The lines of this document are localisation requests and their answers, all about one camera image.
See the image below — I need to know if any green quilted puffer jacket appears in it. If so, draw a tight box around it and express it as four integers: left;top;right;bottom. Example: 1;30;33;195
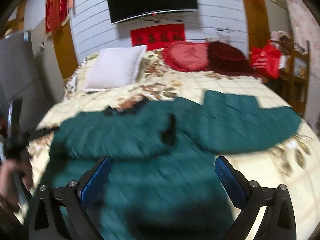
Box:
41;90;301;239

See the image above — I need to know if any person's left hand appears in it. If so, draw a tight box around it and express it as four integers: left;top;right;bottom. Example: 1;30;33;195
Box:
1;159;33;213

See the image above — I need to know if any grey refrigerator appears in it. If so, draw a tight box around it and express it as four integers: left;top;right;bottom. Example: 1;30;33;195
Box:
1;31;53;131

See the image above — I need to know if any floral cream bedspread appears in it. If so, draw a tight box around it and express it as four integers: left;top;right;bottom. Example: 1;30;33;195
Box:
39;50;319;239

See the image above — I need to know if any white square pillow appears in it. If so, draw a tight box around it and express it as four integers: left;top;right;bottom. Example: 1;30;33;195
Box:
83;45;147;92

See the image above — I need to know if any wooden shelf rack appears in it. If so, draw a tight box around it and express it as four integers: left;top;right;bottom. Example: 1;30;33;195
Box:
275;31;310;118

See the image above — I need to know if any red shopping bag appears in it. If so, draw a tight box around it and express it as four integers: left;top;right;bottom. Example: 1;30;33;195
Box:
250;40;281;80

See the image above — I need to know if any dark red velvet cushion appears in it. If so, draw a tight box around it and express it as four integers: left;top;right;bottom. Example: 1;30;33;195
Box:
207;41;257;77

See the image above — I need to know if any red banner with characters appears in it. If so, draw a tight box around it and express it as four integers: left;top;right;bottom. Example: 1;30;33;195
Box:
130;23;185;51

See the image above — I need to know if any red heart-shaped cushion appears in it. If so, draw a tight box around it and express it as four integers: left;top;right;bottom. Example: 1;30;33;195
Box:
162;41;209;72

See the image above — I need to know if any red hanging wall decoration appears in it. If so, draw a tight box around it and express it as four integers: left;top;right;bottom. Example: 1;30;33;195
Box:
45;0;74;36

